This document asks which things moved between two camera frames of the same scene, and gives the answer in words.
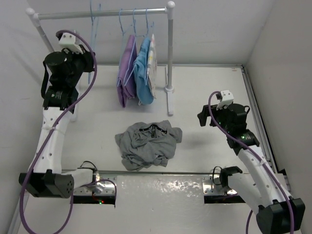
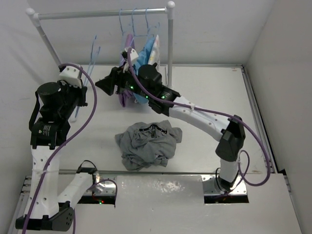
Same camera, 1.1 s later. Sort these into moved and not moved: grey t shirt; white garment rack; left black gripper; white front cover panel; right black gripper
Moved: left black gripper; right black gripper
Not moved: white garment rack; white front cover panel; grey t shirt
